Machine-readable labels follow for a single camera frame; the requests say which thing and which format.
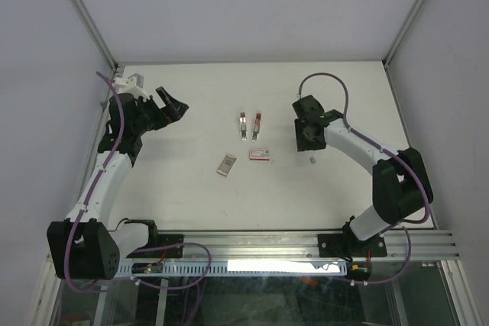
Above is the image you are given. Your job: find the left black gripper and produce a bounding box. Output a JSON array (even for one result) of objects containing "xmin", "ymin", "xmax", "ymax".
[{"xmin": 132, "ymin": 86, "xmax": 188, "ymax": 134}]

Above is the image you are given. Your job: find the staple box tray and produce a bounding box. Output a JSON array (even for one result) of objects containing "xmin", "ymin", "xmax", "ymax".
[{"xmin": 216, "ymin": 154, "xmax": 237, "ymax": 177}]

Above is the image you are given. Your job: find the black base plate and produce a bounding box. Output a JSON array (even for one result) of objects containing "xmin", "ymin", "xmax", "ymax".
[
  {"xmin": 317, "ymin": 233, "xmax": 387, "ymax": 261},
  {"xmin": 128, "ymin": 233, "xmax": 184, "ymax": 260}
]

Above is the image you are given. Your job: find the white stapler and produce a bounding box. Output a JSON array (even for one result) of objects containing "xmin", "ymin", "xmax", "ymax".
[{"xmin": 239, "ymin": 111, "xmax": 248, "ymax": 141}]

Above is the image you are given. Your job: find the red white staple box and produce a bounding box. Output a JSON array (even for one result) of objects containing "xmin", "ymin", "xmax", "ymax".
[{"xmin": 249, "ymin": 149, "xmax": 270, "ymax": 161}]

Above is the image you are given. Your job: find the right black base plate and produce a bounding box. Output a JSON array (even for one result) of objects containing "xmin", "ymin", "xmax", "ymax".
[{"xmin": 317, "ymin": 233, "xmax": 387, "ymax": 261}]

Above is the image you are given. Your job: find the aluminium mounting rail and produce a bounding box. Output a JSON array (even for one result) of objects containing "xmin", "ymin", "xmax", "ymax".
[{"xmin": 44, "ymin": 228, "xmax": 459, "ymax": 266}]

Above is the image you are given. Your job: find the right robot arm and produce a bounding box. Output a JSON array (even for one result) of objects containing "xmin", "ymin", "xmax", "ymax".
[{"xmin": 293, "ymin": 95, "xmax": 433, "ymax": 259}]

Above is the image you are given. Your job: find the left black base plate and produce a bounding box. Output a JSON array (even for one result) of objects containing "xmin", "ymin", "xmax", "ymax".
[{"xmin": 128, "ymin": 233, "xmax": 184, "ymax": 260}]

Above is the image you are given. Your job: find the left aluminium frame post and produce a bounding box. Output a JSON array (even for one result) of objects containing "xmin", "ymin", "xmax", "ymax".
[{"xmin": 69, "ymin": 0, "xmax": 118, "ymax": 71}]

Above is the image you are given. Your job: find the white slotted cable duct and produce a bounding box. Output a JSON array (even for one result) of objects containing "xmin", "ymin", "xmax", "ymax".
[{"xmin": 115, "ymin": 260, "xmax": 347, "ymax": 278}]

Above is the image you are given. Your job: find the aluminium frame post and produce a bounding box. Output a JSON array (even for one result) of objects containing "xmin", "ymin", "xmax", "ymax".
[
  {"xmin": 382, "ymin": 0, "xmax": 427, "ymax": 69},
  {"xmin": 69, "ymin": 0, "xmax": 118, "ymax": 71}
]

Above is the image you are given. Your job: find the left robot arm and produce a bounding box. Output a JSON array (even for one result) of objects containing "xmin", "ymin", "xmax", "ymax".
[{"xmin": 47, "ymin": 87, "xmax": 189, "ymax": 280}]

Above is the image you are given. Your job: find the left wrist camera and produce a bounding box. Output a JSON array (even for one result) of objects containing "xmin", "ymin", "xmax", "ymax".
[{"xmin": 113, "ymin": 73, "xmax": 150, "ymax": 99}]

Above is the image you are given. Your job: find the right aluminium frame post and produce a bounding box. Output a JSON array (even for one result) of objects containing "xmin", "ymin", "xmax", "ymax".
[{"xmin": 382, "ymin": 0, "xmax": 427, "ymax": 69}]

